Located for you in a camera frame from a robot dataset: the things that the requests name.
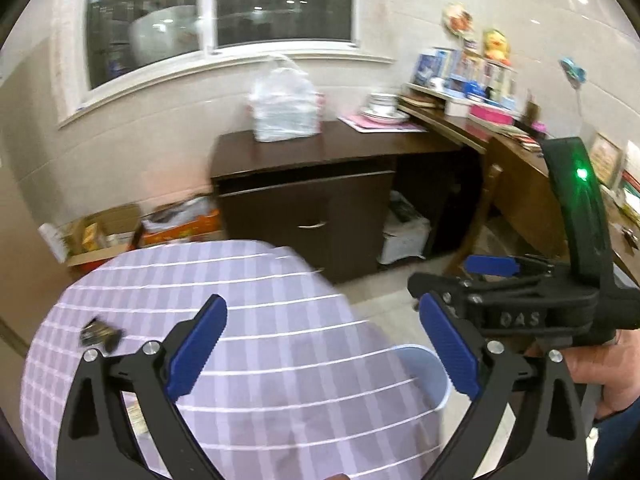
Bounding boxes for blue trash bin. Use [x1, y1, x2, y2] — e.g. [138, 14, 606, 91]
[394, 344, 451, 411]

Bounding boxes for person's right hand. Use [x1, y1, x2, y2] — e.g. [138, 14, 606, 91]
[561, 330, 640, 422]

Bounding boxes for wooden chair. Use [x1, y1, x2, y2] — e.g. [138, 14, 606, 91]
[444, 164, 502, 276]

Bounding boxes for wooden desk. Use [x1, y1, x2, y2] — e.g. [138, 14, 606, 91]
[398, 94, 640, 281]

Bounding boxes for white box under desk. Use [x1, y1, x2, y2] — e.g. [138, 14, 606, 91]
[378, 191, 431, 266]

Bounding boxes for black snack wrapper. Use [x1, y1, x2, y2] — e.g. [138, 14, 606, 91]
[79, 316, 124, 353]

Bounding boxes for dark wooden cabinet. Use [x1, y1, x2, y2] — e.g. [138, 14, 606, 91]
[209, 122, 483, 283]

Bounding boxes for pink paper sheet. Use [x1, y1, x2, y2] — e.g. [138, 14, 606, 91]
[337, 114, 426, 133]

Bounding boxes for stacked white bowls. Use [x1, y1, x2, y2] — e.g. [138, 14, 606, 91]
[360, 92, 409, 124]

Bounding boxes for blue desk lamp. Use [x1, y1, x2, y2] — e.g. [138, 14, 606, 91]
[559, 58, 587, 120]

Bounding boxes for brown cardboard box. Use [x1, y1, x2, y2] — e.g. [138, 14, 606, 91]
[60, 203, 142, 274]

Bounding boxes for purple checked tablecloth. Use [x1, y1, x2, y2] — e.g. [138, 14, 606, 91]
[21, 240, 447, 479]

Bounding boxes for yellow duck toy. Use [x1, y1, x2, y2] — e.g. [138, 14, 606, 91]
[483, 28, 511, 66]

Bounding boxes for orange cardboard box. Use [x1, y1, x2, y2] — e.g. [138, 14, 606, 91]
[134, 194, 221, 247]

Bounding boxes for white plastic bag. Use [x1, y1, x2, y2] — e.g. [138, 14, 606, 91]
[248, 54, 322, 143]

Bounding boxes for window with white frame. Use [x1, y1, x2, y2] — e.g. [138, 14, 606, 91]
[51, 0, 393, 125]

